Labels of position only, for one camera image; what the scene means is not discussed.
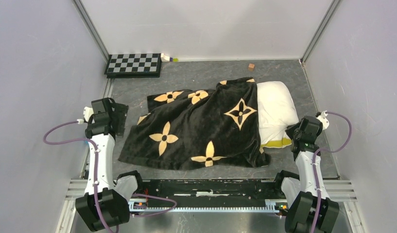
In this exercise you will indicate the black white checkerboard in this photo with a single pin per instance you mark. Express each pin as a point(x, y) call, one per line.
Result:
point(138, 65)

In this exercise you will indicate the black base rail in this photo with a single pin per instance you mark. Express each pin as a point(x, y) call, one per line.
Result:
point(214, 193)

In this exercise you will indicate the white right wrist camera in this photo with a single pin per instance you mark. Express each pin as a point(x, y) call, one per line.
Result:
point(322, 117)

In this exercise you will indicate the black pillowcase with yellow flowers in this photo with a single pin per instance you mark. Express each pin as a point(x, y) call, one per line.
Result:
point(191, 129)

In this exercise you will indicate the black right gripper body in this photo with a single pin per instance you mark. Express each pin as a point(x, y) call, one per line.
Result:
point(293, 131)

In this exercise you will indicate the white pillow with yellow edge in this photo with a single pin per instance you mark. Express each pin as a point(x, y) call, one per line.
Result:
point(276, 112)

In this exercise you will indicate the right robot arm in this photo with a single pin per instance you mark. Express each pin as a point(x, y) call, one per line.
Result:
point(310, 209)

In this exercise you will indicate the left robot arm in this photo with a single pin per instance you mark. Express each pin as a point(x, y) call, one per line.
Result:
point(105, 201)

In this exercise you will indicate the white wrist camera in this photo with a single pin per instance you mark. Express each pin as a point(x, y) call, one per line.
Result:
point(322, 117)
point(87, 114)

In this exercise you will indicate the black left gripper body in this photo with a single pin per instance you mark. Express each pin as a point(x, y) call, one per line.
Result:
point(119, 114)

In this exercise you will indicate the small white block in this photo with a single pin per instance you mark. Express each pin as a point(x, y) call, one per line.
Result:
point(165, 58)

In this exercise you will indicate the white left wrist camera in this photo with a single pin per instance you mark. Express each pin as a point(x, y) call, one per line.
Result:
point(87, 114)

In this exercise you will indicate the small wooden cube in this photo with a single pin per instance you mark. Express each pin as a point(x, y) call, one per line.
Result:
point(251, 67)

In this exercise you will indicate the white toothed cable duct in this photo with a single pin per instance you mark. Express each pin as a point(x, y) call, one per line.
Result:
point(140, 206)

